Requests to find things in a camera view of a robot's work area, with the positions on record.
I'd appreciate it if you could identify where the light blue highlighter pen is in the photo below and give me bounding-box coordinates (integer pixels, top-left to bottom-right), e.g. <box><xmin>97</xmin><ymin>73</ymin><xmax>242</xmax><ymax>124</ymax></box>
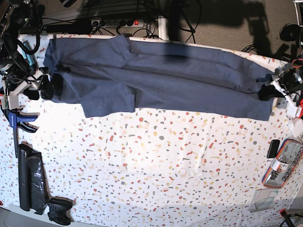
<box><xmin>22</xmin><ymin>40</ymin><xmax>37</xmax><ymax>69</ymax></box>

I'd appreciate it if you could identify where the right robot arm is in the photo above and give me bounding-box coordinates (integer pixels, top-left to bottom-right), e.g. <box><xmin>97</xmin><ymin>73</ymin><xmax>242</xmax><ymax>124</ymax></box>
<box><xmin>0</xmin><ymin>0</ymin><xmax>63</xmax><ymax>110</ymax></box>

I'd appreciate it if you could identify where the red black tool corner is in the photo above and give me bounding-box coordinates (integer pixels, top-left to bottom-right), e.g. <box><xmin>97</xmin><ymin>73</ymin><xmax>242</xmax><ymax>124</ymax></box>
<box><xmin>279</xmin><ymin>209</ymin><xmax>294</xmax><ymax>227</ymax></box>

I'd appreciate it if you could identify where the white plastic part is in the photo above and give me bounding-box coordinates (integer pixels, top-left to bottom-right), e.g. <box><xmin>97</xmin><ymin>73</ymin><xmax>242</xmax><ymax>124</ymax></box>
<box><xmin>287</xmin><ymin>115</ymin><xmax>303</xmax><ymax>137</ymax></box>

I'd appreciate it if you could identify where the red black clamp right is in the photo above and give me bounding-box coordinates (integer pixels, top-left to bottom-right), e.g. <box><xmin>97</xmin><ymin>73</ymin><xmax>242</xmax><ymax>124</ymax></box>
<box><xmin>296</xmin><ymin>99</ymin><xmax>303</xmax><ymax>118</ymax></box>

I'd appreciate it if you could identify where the blue grey T-shirt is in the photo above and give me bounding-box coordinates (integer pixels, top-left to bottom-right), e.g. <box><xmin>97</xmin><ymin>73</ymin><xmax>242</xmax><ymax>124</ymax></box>
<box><xmin>44</xmin><ymin>35</ymin><xmax>273</xmax><ymax>121</ymax></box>

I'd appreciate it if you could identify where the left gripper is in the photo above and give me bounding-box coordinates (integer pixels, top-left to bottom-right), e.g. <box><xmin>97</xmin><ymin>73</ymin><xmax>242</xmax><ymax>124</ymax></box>
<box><xmin>257</xmin><ymin>67</ymin><xmax>303</xmax><ymax>117</ymax></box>

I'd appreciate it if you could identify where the black cable bundle floor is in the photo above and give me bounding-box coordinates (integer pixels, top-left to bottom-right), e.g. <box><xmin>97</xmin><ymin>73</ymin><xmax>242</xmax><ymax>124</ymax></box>
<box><xmin>242</xmin><ymin>39</ymin><xmax>272</xmax><ymax>57</ymax></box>

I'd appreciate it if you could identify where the black shoe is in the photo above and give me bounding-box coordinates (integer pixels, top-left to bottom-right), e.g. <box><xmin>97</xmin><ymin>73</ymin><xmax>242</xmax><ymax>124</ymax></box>
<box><xmin>279</xmin><ymin>24</ymin><xmax>301</xmax><ymax>42</ymax></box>

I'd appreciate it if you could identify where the white power strip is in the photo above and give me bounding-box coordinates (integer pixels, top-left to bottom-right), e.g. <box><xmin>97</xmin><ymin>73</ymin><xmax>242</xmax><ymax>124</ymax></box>
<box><xmin>91</xmin><ymin>19</ymin><xmax>144</xmax><ymax>28</ymax></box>

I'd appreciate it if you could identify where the black power adapter brick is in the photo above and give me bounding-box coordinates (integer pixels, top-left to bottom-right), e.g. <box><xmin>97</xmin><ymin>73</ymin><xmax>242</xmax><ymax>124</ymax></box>
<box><xmin>46</xmin><ymin>23</ymin><xmax>92</xmax><ymax>35</ymax></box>

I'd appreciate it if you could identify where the clear plastic container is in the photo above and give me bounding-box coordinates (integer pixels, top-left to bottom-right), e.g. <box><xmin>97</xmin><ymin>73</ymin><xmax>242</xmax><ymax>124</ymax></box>
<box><xmin>250</xmin><ymin>188</ymin><xmax>279</xmax><ymax>213</ymax></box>

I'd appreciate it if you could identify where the blue black bar clamp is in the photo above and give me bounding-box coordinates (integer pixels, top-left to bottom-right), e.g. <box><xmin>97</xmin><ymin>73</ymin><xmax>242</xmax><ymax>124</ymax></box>
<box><xmin>0</xmin><ymin>106</ymin><xmax>38</xmax><ymax>158</ymax></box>

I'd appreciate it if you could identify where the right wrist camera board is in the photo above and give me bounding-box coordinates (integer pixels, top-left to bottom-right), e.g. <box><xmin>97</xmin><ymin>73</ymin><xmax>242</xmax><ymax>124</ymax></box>
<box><xmin>0</xmin><ymin>96</ymin><xmax>9</xmax><ymax>110</ymax></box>

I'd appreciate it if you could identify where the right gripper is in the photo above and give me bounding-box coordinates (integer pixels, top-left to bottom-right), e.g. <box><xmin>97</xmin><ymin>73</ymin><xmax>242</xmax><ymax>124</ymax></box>
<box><xmin>0</xmin><ymin>62</ymin><xmax>71</xmax><ymax>109</ymax></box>

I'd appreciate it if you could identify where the black game controller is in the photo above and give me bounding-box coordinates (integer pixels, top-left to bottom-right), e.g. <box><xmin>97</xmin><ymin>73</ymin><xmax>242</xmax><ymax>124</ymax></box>
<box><xmin>47</xmin><ymin>198</ymin><xmax>73</xmax><ymax>226</ymax></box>

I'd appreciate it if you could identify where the white table leg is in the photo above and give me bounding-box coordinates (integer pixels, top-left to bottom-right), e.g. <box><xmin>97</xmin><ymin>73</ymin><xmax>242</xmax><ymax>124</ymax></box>
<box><xmin>158</xmin><ymin>17</ymin><xmax>169</xmax><ymax>41</ymax></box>

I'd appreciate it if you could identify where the black plastic bag roll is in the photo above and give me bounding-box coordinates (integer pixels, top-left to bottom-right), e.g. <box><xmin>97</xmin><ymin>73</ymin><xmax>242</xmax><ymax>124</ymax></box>
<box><xmin>18</xmin><ymin>144</ymin><xmax>49</xmax><ymax>215</ymax></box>

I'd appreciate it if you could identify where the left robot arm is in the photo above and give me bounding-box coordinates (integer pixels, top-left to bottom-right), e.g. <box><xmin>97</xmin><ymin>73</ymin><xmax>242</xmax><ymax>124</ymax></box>
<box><xmin>258</xmin><ymin>0</ymin><xmax>303</xmax><ymax>119</ymax></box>

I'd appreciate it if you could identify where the small black box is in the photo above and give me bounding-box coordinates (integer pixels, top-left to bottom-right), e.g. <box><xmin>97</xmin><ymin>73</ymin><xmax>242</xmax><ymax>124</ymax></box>
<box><xmin>267</xmin><ymin>140</ymin><xmax>280</xmax><ymax>159</ymax></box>

